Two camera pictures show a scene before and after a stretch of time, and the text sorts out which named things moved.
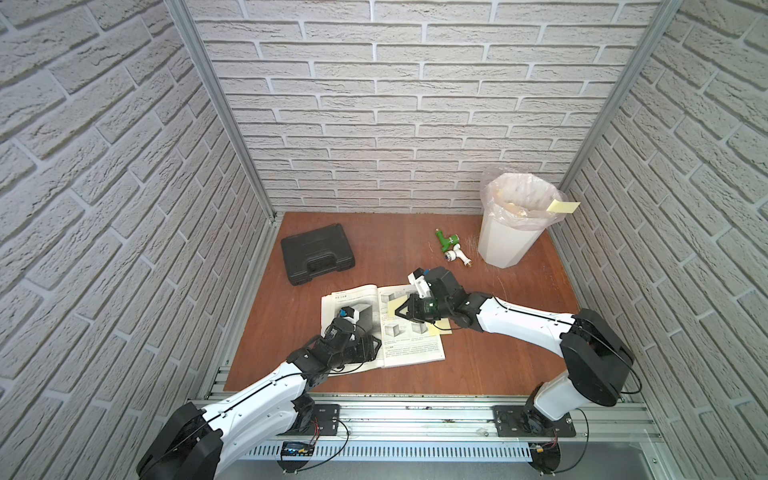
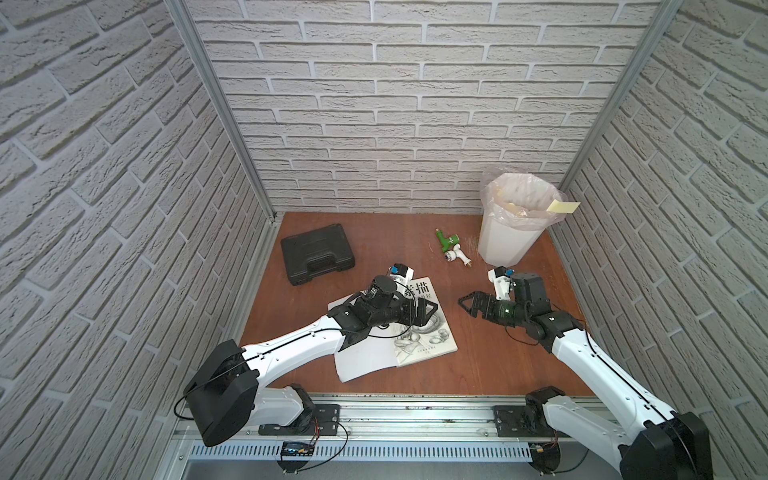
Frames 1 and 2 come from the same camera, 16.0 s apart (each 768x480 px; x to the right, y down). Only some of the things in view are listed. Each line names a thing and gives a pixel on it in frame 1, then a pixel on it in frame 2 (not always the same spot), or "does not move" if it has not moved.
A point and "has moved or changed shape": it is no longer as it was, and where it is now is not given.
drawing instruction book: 404,340 has moved or changed shape
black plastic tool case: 316,253 does not move
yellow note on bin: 563,206 does not move
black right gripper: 412,313 → 487,306
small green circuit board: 297,449 does not move
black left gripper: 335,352 → 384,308
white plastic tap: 455,253 does not move
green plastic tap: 447,244 does not move
